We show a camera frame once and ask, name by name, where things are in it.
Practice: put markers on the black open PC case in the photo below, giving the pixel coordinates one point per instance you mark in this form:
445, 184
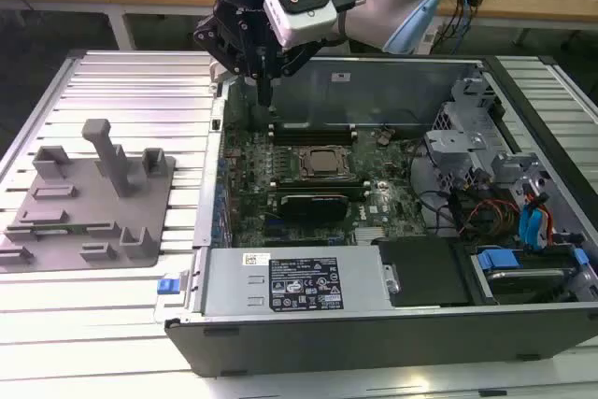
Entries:
374, 347

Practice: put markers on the black plastic cover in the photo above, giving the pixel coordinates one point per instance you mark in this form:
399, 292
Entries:
420, 273

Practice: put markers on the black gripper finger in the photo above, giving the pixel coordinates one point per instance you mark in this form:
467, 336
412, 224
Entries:
219, 34
299, 55

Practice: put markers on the black RAM slot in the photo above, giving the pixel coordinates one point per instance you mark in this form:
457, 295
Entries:
313, 139
313, 129
317, 181

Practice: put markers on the silver heat sink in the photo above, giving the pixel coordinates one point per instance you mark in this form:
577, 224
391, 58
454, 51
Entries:
371, 236

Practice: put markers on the silver CPU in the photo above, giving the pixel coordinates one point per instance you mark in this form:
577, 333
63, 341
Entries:
323, 161

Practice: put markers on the grey metal drive cage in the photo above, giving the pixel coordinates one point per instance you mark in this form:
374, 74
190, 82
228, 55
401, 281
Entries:
467, 118

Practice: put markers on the black graphics card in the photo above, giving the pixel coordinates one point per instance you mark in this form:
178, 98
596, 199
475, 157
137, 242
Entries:
313, 207

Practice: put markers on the blue case latch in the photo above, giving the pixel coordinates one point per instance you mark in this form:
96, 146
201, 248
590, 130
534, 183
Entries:
168, 288

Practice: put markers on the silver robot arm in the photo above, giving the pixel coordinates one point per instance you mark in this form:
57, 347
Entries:
369, 16

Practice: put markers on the grey parts rack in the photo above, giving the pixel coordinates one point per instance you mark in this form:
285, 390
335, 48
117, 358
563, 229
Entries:
117, 231

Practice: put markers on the hard disk in blue carrier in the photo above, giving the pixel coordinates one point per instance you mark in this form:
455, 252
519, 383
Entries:
523, 280

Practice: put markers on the round coin battery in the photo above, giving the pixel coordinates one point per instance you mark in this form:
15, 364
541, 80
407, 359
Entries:
384, 139

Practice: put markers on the green motherboard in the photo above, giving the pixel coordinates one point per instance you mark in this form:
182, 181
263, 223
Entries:
397, 179

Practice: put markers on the silver power supply unit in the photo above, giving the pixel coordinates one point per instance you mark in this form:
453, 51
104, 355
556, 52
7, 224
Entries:
233, 282

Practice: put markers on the CPU socket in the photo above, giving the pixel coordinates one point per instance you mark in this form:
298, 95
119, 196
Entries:
303, 166

